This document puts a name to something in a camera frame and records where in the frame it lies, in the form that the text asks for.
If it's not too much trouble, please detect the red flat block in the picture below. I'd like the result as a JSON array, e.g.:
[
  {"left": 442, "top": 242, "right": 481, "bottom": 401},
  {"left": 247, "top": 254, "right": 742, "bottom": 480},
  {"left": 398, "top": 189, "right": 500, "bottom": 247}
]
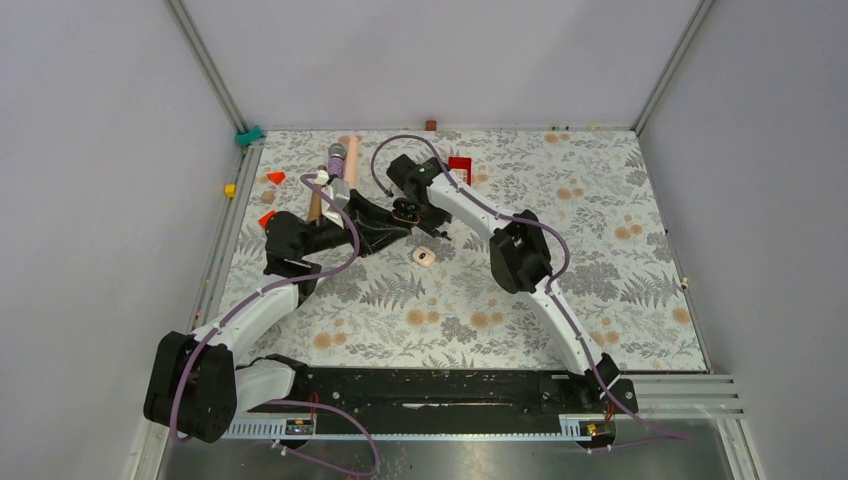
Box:
[{"left": 258, "top": 210, "right": 276, "bottom": 228}]

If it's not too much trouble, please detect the brown microphone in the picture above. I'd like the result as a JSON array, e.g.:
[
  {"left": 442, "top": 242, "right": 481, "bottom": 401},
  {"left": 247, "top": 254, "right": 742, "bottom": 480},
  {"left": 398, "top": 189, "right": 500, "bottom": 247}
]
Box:
[{"left": 307, "top": 186, "right": 322, "bottom": 222}]

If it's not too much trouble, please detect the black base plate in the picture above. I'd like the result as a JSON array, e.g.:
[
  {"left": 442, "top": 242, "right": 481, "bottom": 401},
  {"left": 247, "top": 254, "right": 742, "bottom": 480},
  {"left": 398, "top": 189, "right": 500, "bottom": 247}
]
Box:
[{"left": 246, "top": 366, "right": 637, "bottom": 437}]

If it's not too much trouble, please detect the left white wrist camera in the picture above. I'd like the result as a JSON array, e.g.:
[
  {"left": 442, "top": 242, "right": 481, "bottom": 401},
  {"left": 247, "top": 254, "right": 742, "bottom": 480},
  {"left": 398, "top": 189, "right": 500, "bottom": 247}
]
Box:
[{"left": 314, "top": 169, "right": 350, "bottom": 229}]

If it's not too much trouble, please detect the black earbud case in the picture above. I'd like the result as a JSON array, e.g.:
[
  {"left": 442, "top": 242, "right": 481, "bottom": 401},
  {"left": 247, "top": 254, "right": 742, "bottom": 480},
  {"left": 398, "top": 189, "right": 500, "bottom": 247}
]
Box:
[{"left": 390, "top": 198, "right": 421, "bottom": 228}]

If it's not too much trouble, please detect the slotted cable duct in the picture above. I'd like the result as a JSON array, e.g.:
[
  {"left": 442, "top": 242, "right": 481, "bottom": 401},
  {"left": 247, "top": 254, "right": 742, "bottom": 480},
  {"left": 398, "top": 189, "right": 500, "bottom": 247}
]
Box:
[{"left": 220, "top": 411, "right": 611, "bottom": 442}]

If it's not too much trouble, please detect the pink microphone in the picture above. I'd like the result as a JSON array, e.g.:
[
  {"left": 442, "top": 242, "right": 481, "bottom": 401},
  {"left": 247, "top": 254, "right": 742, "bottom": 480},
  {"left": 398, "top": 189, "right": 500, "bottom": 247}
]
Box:
[{"left": 343, "top": 135, "right": 360, "bottom": 190}]

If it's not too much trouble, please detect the red small box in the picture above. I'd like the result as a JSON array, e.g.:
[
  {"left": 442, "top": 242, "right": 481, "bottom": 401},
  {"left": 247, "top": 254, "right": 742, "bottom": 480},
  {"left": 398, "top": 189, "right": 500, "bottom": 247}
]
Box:
[{"left": 448, "top": 156, "right": 473, "bottom": 185}]

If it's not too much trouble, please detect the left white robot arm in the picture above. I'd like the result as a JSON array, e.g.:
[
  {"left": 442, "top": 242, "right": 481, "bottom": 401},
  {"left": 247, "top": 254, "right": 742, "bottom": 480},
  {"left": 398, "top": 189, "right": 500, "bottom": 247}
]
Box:
[{"left": 143, "top": 191, "right": 421, "bottom": 443}]

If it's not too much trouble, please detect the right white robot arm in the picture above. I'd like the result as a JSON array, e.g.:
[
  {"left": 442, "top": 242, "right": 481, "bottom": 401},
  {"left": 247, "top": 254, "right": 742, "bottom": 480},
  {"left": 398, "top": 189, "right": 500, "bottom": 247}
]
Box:
[{"left": 387, "top": 155, "right": 621, "bottom": 412}]

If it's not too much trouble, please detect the beige earbud charging case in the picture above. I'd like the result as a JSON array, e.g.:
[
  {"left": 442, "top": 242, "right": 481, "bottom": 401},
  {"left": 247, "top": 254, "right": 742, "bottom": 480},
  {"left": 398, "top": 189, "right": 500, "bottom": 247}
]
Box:
[{"left": 412, "top": 246, "right": 436, "bottom": 268}]

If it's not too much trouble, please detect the floral patterned table mat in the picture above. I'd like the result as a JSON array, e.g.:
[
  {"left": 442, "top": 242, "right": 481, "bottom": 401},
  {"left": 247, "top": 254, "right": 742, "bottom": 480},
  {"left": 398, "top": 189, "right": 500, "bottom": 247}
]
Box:
[{"left": 244, "top": 131, "right": 707, "bottom": 372}]

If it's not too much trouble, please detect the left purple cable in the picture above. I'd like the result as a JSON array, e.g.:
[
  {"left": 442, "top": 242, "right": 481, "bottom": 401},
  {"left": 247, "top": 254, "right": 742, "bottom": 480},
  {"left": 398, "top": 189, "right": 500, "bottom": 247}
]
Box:
[{"left": 168, "top": 173, "right": 382, "bottom": 480}]

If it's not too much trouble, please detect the purple glitter microphone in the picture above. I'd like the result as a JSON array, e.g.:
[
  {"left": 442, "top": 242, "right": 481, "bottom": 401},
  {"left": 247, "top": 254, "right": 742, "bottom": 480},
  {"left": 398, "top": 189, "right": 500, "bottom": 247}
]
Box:
[{"left": 326, "top": 143, "right": 347, "bottom": 178}]

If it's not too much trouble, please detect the red triangular block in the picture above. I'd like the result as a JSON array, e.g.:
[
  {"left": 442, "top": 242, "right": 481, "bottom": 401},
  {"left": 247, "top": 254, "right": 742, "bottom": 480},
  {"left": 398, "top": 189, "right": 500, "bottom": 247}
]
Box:
[{"left": 266, "top": 171, "right": 286, "bottom": 185}]

